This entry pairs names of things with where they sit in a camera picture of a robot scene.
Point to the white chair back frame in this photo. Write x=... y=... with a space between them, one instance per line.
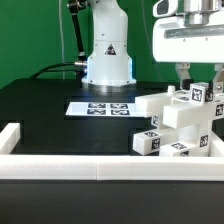
x=177 y=104

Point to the white tagged cube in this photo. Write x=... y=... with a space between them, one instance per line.
x=200 y=93

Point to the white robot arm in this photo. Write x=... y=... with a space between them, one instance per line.
x=109 y=65

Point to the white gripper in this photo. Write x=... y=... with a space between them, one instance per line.
x=190 y=31

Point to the white U-shaped obstacle frame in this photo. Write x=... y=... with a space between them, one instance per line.
x=61 y=167

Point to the white marker sheet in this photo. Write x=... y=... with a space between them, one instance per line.
x=101 y=109

